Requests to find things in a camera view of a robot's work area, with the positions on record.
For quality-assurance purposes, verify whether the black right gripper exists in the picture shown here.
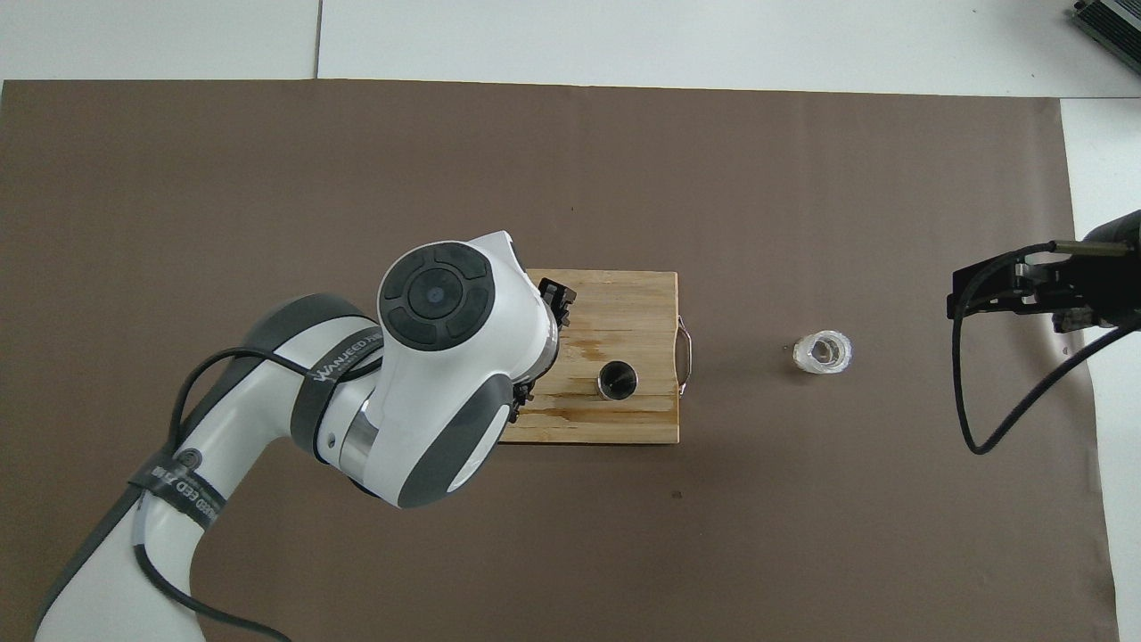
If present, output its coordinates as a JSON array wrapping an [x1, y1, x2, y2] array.
[[945, 210, 1141, 333]]

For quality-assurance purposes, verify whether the steel double jigger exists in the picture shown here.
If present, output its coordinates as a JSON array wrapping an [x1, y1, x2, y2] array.
[[597, 360, 639, 402]]

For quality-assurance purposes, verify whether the clear textured glass cup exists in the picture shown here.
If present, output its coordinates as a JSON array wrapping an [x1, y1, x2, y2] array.
[[792, 329, 853, 375]]

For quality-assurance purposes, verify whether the wooden cutting board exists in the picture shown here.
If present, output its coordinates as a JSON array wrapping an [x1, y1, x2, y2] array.
[[497, 269, 693, 445]]

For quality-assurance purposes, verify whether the grey finned electronics box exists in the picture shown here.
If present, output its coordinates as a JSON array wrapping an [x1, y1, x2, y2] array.
[[1068, 0, 1141, 51]]

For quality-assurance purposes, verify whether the brown paper table mat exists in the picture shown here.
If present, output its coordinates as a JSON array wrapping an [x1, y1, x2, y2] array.
[[0, 78, 1120, 642]]

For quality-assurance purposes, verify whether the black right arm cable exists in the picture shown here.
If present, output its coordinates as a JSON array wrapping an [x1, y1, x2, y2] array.
[[948, 241, 1141, 457]]

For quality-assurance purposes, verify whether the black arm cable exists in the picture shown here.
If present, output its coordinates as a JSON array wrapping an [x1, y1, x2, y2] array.
[[132, 343, 393, 642], [948, 241, 1141, 457]]

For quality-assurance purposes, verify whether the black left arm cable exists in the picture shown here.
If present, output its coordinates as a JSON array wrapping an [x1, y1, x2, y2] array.
[[132, 343, 393, 642]]

